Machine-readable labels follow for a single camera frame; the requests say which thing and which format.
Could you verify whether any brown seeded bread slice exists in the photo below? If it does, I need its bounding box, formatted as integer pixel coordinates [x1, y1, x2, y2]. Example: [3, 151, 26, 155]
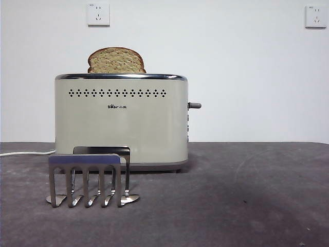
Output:
[87, 47, 148, 74]

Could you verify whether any cream toaster with chrome top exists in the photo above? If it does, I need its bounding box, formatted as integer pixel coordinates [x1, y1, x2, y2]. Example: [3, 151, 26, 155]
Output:
[54, 73, 190, 173]

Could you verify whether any silver metal toast rack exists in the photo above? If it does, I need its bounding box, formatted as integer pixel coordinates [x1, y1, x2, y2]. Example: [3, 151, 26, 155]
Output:
[46, 146, 141, 208]

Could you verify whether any white wall socket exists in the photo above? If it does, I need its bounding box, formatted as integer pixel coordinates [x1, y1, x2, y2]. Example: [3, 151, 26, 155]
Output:
[87, 3, 111, 27]
[305, 5, 327, 29]

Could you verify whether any white power cable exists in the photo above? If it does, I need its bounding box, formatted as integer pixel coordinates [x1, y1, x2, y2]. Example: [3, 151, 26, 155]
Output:
[0, 149, 57, 157]

